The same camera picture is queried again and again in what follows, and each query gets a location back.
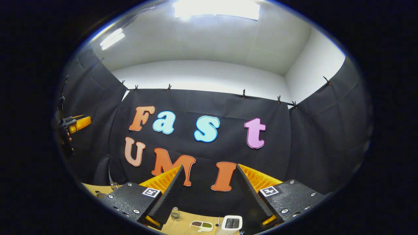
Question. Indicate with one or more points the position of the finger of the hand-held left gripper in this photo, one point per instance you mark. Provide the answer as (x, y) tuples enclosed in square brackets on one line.
[(81, 123)]

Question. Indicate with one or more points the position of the small heap of green beans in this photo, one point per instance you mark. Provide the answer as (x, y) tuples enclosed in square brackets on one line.
[(207, 225)]

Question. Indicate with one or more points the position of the white divided bean tray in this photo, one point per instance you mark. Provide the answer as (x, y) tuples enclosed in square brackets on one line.
[(205, 229)]

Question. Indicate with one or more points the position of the small heap of pale beans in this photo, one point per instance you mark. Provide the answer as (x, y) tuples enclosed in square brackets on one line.
[(195, 227)]

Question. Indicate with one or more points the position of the dark chair back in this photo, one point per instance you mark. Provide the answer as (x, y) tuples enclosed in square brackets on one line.
[(102, 171)]

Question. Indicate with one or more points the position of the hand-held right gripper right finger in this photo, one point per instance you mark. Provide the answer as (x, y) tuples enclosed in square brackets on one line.
[(249, 199)]

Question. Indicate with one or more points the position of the large ceiling light panel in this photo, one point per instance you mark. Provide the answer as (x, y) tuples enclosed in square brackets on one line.
[(215, 8)]

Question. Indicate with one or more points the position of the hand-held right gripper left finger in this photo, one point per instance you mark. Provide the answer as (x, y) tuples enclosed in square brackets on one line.
[(171, 195)]

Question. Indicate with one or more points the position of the small glass jar holder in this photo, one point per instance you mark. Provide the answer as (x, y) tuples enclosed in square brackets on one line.
[(115, 186)]

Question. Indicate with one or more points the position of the narrow ceiling light panel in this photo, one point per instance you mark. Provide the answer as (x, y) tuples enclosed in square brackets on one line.
[(112, 38)]

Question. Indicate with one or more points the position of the clear plastic water bottle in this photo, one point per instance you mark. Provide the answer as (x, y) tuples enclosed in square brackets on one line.
[(175, 214)]

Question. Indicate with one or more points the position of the white toaster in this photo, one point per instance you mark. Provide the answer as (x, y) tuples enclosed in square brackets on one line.
[(223, 228)]

